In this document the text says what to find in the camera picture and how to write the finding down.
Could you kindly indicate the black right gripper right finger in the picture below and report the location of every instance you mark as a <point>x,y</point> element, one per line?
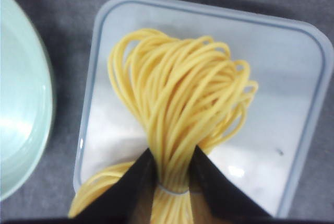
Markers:
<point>215,199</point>

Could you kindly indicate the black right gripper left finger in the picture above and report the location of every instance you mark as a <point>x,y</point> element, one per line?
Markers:
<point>129,200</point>

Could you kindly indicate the light green shallow plate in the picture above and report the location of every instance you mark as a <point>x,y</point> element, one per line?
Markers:
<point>28,99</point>

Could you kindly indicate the yellow vermicelli noodle bundle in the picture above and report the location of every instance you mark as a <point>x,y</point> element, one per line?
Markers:
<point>185,93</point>

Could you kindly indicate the silver digital kitchen scale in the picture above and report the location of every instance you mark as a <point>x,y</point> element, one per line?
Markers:
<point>292,61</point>

